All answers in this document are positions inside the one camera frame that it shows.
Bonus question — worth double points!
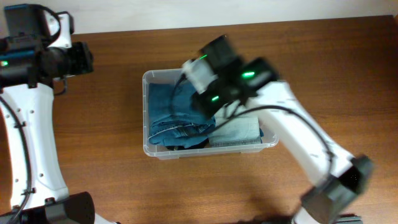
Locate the blue garment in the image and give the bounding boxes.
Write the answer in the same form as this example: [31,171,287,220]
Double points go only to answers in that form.
[259,128,264,144]

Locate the light grey jeans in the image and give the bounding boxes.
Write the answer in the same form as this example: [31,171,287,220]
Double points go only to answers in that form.
[208,114,261,147]

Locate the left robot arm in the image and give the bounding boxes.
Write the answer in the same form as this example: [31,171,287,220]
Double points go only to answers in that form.
[1,4,96,223]

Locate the black garment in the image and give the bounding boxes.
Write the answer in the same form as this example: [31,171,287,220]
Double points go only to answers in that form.
[166,138,211,151]

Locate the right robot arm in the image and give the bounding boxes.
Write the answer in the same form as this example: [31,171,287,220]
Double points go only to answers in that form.
[182,35,374,224]

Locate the clear plastic storage bin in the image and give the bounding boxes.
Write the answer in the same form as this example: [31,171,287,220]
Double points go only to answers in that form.
[142,69,279,160]

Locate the dark blue jeans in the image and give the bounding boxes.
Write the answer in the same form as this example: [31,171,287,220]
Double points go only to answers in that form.
[149,83,216,148]

